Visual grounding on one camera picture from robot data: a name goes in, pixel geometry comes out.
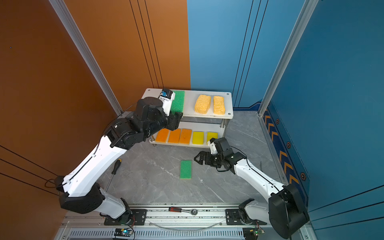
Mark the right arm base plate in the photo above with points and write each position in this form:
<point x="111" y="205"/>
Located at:
<point x="238" y="217"/>

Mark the white two-tier shelf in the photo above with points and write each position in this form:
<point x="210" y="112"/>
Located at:
<point x="190" y="99"/>

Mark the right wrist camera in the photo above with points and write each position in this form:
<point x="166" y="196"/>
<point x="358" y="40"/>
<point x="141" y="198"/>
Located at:
<point x="212" y="146"/>

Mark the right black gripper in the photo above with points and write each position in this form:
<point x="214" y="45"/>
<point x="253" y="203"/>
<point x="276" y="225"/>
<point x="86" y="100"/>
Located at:
<point x="202" y="158"/>

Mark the left green circuit board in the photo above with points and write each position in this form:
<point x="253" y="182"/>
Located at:
<point x="124" y="233"/>

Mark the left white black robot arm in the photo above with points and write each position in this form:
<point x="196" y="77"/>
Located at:
<point x="80" y="191"/>

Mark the red handled ratchet wrench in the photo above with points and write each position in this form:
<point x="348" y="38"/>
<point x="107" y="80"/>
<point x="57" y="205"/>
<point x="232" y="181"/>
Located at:
<point x="192" y="212"/>

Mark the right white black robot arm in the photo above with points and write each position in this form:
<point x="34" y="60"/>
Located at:
<point x="287" y="212"/>

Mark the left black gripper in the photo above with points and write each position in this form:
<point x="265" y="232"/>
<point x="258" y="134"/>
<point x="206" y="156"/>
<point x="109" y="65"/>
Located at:
<point x="174" y="121"/>

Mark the green circuit board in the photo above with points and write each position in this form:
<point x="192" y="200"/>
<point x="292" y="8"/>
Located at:
<point x="124" y="233"/>
<point x="252" y="234"/>

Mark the green sponge bottom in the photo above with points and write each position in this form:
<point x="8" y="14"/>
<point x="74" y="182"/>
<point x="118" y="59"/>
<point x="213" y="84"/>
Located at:
<point x="186" y="170"/>

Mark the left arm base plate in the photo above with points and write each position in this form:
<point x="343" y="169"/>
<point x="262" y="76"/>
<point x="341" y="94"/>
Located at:
<point x="136" y="218"/>

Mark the orange sponge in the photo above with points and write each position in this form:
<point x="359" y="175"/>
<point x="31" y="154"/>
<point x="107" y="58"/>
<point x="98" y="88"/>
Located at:
<point x="185" y="136"/>
<point x="174" y="136"/>

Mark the green sponge top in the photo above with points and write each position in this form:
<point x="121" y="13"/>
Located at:
<point x="178" y="102"/>

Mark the right green circuit board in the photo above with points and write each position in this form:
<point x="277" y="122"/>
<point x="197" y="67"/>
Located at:
<point x="252" y="234"/>

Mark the black yellow screwdriver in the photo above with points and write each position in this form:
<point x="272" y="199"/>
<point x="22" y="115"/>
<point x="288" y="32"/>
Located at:
<point x="113" y="173"/>

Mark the pale yellow sponge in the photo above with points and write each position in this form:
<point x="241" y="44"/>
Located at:
<point x="162" y="136"/>

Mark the green sponge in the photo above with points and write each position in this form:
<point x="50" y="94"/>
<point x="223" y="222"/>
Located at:
<point x="186" y="170"/>
<point x="178" y="102"/>

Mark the tan cellulose sponge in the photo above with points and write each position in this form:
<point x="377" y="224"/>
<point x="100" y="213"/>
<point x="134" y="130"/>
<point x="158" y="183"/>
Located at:
<point x="219" y="105"/>
<point x="203" y="104"/>

